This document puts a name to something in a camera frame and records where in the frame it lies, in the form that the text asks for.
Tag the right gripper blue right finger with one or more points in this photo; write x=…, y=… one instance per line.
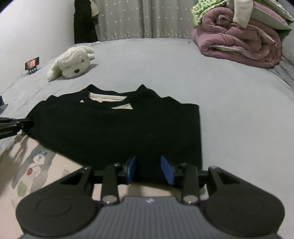
x=178, y=174

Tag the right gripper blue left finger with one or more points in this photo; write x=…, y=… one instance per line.
x=119, y=173

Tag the black and cream sweater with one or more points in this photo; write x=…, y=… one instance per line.
x=97, y=128

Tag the white plush dog toy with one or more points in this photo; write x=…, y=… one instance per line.
x=72, y=63

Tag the grey bed sheet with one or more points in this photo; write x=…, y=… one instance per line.
x=246, y=112

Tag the black hanging garment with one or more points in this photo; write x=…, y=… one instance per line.
x=84, y=30

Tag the pink folded quilt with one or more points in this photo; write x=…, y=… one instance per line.
x=219, y=37

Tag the grey dotted curtain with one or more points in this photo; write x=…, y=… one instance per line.
x=128, y=19

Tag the grey quilted blanket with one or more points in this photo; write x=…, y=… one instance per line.
x=284, y=69

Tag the green patterned cloth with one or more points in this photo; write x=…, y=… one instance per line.
x=202, y=7

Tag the cream white garment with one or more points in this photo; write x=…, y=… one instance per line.
x=242, y=11

